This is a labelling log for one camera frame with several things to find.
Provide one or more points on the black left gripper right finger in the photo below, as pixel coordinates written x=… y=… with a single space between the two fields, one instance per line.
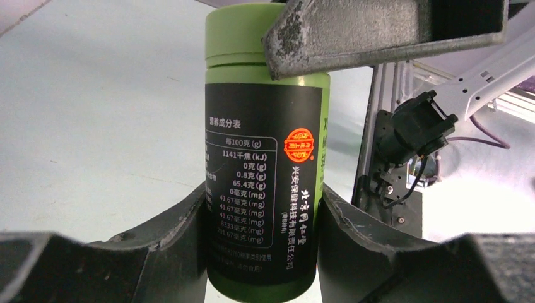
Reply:
x=361 y=259

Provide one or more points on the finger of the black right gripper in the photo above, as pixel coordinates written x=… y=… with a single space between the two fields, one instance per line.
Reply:
x=322 y=36

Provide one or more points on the green pill bottle black label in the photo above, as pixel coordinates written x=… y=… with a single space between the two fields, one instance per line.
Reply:
x=265 y=150

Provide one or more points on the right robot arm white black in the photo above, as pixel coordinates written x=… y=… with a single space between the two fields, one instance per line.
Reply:
x=420 y=126

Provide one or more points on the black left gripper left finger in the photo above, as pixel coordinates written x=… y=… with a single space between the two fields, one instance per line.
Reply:
x=160 y=260

